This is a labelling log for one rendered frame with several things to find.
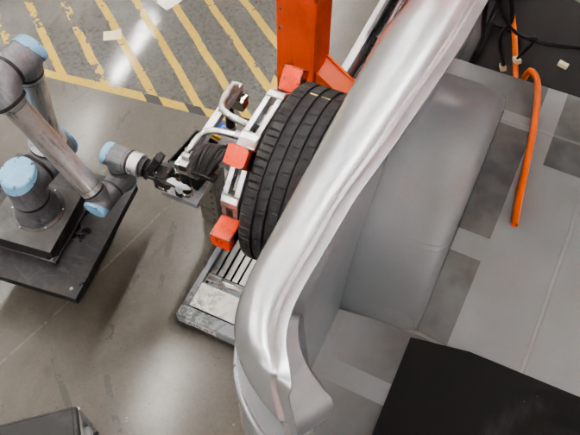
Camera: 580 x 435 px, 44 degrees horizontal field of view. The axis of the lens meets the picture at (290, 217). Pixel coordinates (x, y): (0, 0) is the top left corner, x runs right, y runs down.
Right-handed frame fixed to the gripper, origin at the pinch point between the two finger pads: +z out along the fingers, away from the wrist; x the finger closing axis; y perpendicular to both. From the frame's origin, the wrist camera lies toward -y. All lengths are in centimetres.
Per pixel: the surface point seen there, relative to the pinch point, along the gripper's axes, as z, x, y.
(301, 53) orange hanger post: 15, -62, -14
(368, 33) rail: 16, -144, 44
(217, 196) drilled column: -13, -33, 61
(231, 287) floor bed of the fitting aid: 11, -1, 75
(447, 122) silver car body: 79, -18, -53
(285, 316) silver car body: 69, 67, -81
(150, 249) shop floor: -35, -6, 83
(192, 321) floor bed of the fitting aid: 3, 20, 75
